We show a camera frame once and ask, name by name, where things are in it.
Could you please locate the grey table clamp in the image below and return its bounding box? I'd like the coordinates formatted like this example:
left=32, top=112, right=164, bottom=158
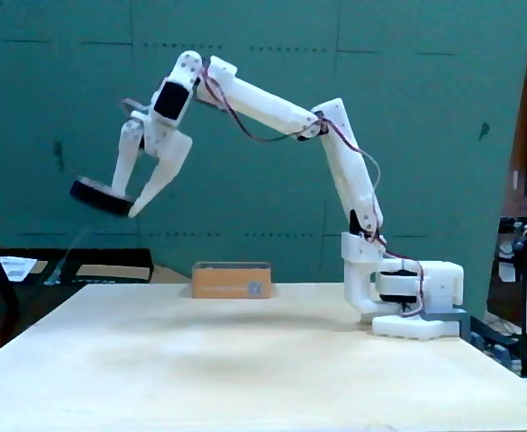
left=424, top=308, right=472, bottom=343

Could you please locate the black rectangular frame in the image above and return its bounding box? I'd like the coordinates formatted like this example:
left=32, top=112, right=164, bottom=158
left=41, top=247, right=155, bottom=285

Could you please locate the large green backdrop board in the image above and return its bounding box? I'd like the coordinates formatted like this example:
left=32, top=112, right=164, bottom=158
left=0, top=0, right=527, bottom=319

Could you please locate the black roll of tape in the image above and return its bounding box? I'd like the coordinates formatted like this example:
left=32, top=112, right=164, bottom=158
left=68, top=175, right=136, bottom=218

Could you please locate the thin gripper servo cable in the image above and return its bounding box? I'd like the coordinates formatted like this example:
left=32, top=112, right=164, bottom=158
left=119, top=97, right=154, bottom=119

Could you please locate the brown wooden shelf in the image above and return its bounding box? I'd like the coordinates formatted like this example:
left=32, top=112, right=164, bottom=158
left=501, top=0, right=527, bottom=217

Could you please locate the red arm servo cable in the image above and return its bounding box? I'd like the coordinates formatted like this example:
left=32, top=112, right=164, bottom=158
left=199, top=67, right=426, bottom=319

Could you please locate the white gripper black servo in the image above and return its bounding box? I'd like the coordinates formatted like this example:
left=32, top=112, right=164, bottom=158
left=112, top=51, right=203, bottom=219

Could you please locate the white paper with code print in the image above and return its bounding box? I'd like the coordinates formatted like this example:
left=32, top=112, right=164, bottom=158
left=0, top=256, right=38, bottom=284

